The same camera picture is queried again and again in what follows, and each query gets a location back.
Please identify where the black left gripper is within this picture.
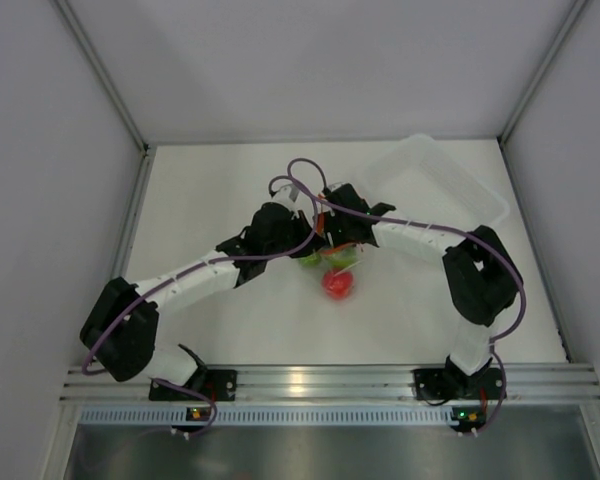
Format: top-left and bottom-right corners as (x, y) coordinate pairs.
(265, 209), (326, 260)

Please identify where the green fake apple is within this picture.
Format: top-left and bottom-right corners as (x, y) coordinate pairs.
(325, 248), (358, 269)

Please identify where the green fake lime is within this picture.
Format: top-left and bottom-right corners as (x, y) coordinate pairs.
(298, 253), (322, 268)

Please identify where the clear zip top bag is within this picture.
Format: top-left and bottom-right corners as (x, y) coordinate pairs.
(294, 192), (376, 306)

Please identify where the red fake tomato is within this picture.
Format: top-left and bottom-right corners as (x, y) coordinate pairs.
(321, 269), (355, 300)

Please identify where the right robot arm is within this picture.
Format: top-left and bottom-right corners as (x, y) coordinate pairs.
(320, 183), (526, 406)

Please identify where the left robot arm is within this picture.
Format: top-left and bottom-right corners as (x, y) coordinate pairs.
(80, 201), (321, 400)

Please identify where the white perforated plastic basket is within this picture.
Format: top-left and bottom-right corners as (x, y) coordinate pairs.
(355, 134), (510, 231)

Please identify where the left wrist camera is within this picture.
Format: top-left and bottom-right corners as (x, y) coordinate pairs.
(271, 183), (300, 211)

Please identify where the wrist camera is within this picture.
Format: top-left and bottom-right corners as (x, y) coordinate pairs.
(271, 183), (300, 211)
(322, 181), (347, 193)

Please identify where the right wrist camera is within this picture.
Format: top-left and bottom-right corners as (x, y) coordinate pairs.
(322, 181), (347, 193)

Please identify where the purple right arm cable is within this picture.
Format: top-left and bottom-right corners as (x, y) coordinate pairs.
(287, 158), (526, 441)

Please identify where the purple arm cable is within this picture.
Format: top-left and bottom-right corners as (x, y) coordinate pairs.
(81, 174), (326, 377)
(287, 158), (526, 441)

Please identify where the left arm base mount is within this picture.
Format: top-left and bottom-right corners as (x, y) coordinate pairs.
(148, 368), (238, 402)

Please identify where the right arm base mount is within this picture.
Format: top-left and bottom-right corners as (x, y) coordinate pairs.
(413, 368), (504, 404)

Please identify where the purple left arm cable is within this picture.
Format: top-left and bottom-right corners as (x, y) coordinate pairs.
(81, 174), (326, 377)

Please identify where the aluminium mounting rail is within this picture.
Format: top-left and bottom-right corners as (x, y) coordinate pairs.
(60, 363), (600, 404)

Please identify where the white slotted cable duct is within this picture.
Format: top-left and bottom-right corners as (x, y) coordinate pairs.
(79, 403), (486, 427)

